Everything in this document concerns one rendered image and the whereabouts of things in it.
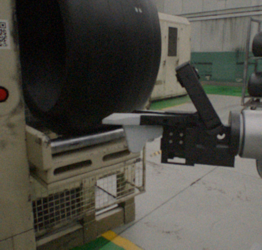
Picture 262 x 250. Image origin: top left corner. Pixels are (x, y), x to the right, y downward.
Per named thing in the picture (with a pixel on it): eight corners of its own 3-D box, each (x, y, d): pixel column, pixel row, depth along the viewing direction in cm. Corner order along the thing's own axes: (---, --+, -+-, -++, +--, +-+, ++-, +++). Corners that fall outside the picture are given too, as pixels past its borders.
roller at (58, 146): (45, 157, 80) (44, 142, 79) (39, 153, 84) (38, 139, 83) (137, 136, 102) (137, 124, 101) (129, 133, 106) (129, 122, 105)
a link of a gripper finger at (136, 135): (106, 156, 39) (165, 154, 42) (108, 114, 39) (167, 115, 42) (101, 152, 42) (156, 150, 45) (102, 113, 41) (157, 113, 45)
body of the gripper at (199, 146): (155, 163, 44) (238, 171, 41) (158, 108, 43) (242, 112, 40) (162, 153, 51) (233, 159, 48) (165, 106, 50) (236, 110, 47)
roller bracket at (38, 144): (43, 172, 77) (41, 138, 75) (1, 140, 107) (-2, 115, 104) (55, 169, 79) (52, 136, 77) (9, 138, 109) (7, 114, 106)
